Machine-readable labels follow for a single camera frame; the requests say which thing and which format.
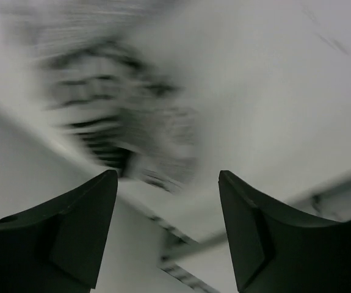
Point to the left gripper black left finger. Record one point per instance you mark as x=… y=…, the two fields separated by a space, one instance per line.
x=58 y=246

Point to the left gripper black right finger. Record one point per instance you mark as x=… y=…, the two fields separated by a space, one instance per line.
x=277 y=248

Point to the newspaper print trousers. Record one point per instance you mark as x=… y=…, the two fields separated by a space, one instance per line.
x=123 y=112

